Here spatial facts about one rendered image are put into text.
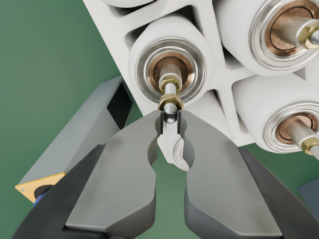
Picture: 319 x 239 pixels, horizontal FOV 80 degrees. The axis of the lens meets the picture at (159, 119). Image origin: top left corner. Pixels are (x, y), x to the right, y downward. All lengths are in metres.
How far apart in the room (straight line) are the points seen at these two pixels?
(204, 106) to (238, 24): 0.12
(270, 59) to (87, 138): 0.24
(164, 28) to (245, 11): 0.07
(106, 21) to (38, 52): 0.30
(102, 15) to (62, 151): 0.18
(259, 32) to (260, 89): 0.10
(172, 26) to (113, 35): 0.10
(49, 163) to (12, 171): 0.61
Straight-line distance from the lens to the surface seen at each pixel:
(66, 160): 0.26
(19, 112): 0.68
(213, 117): 0.26
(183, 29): 0.20
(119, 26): 0.28
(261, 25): 0.21
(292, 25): 0.21
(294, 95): 0.26
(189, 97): 0.22
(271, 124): 0.27
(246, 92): 0.31
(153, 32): 0.21
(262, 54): 0.22
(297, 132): 0.27
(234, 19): 0.23
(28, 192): 0.29
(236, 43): 0.22
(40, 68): 0.57
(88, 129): 0.29
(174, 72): 0.18
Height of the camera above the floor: 0.45
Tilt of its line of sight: 57 degrees down
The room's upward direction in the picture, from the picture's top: 175 degrees counter-clockwise
